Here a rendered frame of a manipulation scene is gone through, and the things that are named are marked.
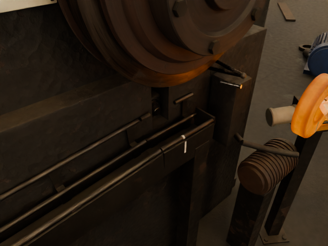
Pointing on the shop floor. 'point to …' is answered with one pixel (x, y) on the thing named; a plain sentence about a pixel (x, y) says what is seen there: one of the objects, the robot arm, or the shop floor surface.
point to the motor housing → (257, 191)
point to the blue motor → (317, 56)
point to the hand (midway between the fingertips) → (318, 99)
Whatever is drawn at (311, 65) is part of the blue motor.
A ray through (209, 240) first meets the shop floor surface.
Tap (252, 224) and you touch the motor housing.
